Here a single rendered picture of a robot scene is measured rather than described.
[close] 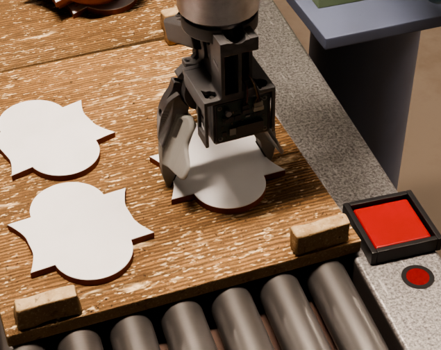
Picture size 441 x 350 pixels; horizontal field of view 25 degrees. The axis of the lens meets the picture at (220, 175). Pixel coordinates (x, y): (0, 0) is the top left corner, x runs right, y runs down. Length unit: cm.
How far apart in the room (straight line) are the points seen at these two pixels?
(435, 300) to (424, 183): 156
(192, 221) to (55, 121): 22
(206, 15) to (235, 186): 22
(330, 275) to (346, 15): 56
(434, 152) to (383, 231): 161
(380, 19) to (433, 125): 129
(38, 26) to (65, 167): 30
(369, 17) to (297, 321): 63
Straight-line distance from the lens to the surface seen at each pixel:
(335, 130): 116
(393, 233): 102
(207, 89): 93
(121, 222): 100
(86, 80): 121
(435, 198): 249
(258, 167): 106
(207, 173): 105
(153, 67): 122
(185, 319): 94
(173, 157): 101
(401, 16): 147
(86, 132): 111
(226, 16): 89
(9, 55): 127
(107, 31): 129
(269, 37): 132
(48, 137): 111
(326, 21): 144
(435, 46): 303
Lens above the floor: 163
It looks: 40 degrees down
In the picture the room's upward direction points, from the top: straight up
